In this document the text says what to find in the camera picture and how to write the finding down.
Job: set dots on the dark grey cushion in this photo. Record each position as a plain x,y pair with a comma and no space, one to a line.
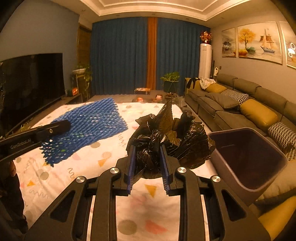
225,101

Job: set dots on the left small painting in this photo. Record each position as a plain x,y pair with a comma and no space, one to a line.
229,43

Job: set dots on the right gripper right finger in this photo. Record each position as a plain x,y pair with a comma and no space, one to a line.
208,206

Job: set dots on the light grey cushion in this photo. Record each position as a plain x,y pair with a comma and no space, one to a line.
282,188

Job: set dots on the far patterned cushion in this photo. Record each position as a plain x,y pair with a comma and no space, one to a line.
238,96

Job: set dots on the patterned white tablecloth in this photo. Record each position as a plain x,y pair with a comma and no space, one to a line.
100,167

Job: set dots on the grey sectional sofa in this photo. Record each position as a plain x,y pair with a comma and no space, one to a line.
278,219

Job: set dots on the centre sailboat painting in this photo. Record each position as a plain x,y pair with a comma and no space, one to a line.
260,41

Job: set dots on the black white patterned cushion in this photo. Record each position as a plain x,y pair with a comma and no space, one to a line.
283,136

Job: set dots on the yellow cushion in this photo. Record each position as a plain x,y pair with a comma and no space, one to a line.
259,114
215,88

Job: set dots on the plant on stand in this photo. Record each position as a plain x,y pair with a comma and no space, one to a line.
81,79

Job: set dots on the potted green plant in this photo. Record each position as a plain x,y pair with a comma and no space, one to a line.
170,82

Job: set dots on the white standing air conditioner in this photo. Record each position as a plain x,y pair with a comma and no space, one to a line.
205,60

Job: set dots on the black television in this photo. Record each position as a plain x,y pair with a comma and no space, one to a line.
29,83

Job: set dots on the far yellow cushion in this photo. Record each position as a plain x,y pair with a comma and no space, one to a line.
215,88

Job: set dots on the blue foam net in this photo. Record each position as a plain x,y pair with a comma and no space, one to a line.
89,123

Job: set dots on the red flower decoration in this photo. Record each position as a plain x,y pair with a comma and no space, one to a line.
206,37

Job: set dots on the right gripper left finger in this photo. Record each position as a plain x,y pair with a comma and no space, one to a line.
87,207

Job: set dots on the black plastic bag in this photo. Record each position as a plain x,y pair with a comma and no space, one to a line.
183,138

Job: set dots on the right landscape painting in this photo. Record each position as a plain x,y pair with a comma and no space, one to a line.
289,44

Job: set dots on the blue curtain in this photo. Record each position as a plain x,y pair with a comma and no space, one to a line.
118,53

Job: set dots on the orange curtain strip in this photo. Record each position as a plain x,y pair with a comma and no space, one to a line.
152,27

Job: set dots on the dark grey trash bin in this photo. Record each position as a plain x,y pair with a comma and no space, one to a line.
246,161

